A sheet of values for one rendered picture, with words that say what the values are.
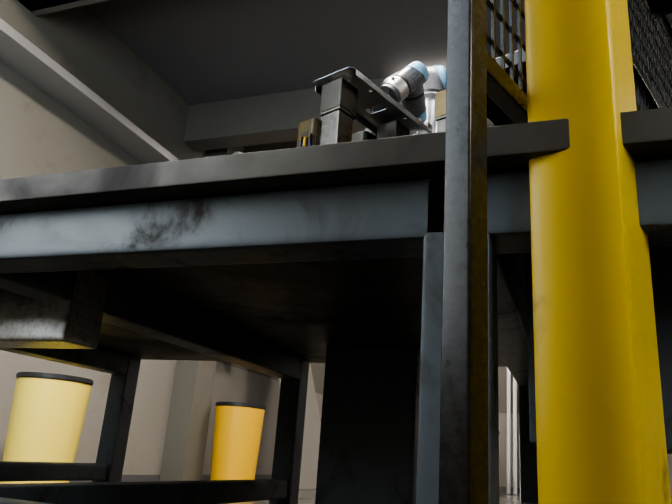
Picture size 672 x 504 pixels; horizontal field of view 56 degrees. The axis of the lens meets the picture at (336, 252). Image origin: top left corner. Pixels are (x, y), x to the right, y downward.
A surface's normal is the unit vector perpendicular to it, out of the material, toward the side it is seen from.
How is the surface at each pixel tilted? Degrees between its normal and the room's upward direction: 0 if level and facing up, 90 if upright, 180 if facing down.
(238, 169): 90
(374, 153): 90
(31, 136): 90
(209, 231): 90
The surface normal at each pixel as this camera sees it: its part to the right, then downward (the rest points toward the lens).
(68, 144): 0.94, -0.04
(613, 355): -0.63, -0.28
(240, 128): -0.34, -0.31
